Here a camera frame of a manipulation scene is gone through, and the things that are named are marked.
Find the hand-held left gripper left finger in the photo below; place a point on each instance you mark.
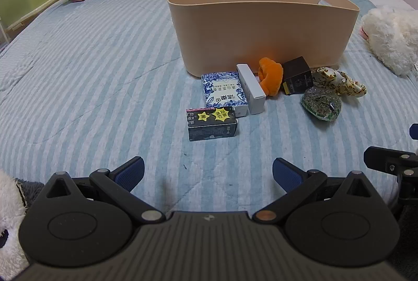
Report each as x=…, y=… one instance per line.
x=130, y=174

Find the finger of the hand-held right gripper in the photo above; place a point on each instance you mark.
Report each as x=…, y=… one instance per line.
x=414, y=130
x=380, y=158

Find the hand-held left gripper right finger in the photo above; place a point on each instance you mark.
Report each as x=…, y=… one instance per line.
x=287, y=175

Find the green glitter pouch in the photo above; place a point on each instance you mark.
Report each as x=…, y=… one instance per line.
x=321, y=103

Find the gold white patterned pouch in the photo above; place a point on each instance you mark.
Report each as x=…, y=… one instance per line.
x=339, y=80

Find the black box with yellow stars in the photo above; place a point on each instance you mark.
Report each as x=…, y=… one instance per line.
x=210, y=124

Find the plain white box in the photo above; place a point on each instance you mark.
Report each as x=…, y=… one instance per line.
x=250, y=90

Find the white fluffy plush toy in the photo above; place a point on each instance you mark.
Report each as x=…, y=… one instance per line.
x=392, y=37

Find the small black cube box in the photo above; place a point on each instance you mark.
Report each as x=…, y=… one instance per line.
x=296, y=77

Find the orange plush toy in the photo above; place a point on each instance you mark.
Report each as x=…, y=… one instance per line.
x=271, y=77

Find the blue and white patterned box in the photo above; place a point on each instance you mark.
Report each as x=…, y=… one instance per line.
x=223, y=90

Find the blue striped quilt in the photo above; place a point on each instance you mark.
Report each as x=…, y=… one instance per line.
x=98, y=72

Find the black and white plush toy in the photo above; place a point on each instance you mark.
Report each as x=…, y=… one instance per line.
x=8, y=215

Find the beige plastic storage bin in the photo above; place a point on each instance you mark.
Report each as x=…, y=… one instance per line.
x=261, y=29

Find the white item inside bin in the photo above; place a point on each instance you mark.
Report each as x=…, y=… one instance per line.
x=324, y=2

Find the cream bed rail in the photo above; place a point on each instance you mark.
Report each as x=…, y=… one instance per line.
x=36, y=10

